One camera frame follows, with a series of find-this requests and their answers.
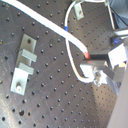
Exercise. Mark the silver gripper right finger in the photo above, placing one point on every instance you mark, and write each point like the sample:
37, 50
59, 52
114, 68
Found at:
97, 70

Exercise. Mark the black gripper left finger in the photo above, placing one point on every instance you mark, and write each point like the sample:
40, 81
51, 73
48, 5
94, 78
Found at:
98, 57

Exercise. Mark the metal frame bar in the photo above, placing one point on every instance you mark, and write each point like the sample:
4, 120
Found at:
118, 11

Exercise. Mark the small metal clip bracket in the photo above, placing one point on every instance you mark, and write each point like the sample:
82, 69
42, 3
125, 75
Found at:
78, 11

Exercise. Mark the metal cable clip bracket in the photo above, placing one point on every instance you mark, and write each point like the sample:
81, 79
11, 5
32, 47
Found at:
23, 66

